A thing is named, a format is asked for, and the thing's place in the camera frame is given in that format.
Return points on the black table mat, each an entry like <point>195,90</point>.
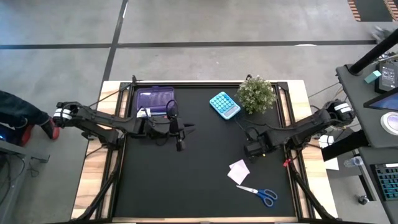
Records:
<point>202,171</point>

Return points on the pale sticky note pad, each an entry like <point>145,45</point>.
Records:
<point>239,172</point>

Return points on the white round disc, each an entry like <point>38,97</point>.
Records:
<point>391,123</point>

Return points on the black keyboard teal keys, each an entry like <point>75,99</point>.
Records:
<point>387,182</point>

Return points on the grey metal cart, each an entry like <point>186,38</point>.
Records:
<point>12,174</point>

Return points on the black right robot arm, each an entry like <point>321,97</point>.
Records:
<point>304,127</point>

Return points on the small pale paper sheet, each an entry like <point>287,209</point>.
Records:
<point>232,165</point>

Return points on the white paper sheet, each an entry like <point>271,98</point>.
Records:
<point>331,161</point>

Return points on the person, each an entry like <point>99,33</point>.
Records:
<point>21,113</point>

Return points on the teal small block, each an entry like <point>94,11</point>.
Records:
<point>372,76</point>

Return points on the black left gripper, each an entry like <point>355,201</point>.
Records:
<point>161,128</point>

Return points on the black mat striped edge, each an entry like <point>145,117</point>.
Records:
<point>373,9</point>

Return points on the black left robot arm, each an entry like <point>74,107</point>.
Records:
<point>99,119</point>

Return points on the light blue calculator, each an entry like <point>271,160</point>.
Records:
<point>224,105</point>

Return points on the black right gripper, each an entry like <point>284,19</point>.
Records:
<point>259,146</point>

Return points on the desk monitor screen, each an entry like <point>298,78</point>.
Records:
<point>384,102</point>

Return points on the black aluminium rig frame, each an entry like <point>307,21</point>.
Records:
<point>202,84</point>

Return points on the purple plastic pencil case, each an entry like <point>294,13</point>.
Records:
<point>154,98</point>

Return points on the black device box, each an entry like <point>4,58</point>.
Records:
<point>387,76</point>

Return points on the white printed small pack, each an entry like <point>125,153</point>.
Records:
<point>143,112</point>

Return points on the black round pole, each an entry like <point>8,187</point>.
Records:
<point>373,53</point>

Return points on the black caster wheel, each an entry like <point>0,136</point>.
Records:
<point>363,199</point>

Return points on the clear water bottle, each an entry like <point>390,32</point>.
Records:
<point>353,161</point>

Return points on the potted plant in black pot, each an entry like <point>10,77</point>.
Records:
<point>255,95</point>

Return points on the red tag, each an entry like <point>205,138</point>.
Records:
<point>285,162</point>

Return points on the dark grey side desk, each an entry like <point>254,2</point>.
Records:
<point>357,102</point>

